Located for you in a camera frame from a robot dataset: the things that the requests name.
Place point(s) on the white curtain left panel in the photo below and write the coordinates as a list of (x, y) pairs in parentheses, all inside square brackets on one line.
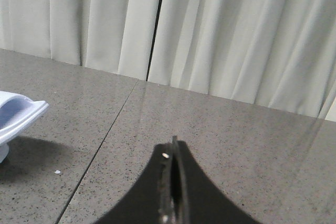
[(110, 35)]

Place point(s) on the white curtain right panel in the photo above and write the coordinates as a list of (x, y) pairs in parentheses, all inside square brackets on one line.
[(275, 53)]

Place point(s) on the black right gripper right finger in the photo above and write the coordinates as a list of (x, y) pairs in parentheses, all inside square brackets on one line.
[(195, 198)]

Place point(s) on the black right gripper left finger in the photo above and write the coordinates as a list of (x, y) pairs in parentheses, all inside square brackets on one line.
[(149, 199)]

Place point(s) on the light blue slipper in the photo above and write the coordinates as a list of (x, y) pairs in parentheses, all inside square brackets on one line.
[(18, 112)]

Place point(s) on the white curtain panel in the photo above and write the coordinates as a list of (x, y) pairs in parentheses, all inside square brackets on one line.
[(275, 53), (110, 35)]

